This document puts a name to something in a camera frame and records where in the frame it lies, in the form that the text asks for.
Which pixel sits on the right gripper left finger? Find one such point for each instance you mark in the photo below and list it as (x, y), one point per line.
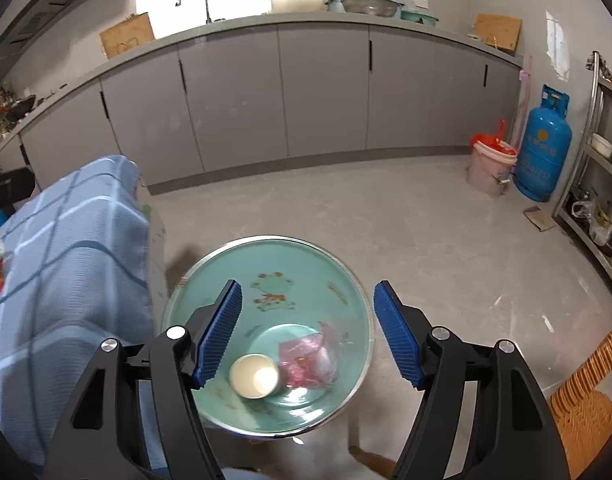
(100, 433)

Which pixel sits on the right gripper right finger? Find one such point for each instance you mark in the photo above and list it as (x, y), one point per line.
(513, 436)

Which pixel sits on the white paper cup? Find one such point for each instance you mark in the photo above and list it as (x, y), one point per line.
(254, 376)

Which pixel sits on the pink plastic bag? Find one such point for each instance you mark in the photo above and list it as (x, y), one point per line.
(310, 361)

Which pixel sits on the grey kitchen cabinets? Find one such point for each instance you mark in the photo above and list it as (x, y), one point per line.
(268, 93)

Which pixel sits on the pink trash bucket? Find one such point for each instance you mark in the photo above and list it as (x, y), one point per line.
(492, 162)

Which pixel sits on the wicker chair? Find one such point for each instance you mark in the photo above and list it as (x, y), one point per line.
(582, 415)

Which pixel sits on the black wok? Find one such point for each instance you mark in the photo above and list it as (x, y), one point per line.
(19, 109)

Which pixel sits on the blue plaid tablecloth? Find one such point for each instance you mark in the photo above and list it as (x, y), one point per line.
(75, 272)

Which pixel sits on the range hood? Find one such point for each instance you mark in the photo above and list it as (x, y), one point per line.
(29, 24)

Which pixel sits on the wooden cutting board left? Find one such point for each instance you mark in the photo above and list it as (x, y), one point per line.
(127, 35)

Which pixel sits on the wooden cutting board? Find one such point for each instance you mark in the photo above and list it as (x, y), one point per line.
(127, 35)
(498, 31)

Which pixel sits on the teal enamel basin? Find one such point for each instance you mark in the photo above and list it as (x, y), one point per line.
(289, 287)

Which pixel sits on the metal shelf rack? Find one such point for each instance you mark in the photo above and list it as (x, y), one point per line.
(591, 171)

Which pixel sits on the blue gas cylinder right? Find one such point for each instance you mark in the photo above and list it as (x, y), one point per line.
(544, 147)

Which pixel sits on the wooden cutting board right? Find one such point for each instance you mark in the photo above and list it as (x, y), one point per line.
(498, 31)

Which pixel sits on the steel bowl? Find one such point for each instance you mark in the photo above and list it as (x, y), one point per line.
(381, 8)

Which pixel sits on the small teal basket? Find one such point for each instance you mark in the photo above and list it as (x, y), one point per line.
(418, 18)

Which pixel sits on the pink mop handle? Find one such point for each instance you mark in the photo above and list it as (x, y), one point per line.
(523, 101)

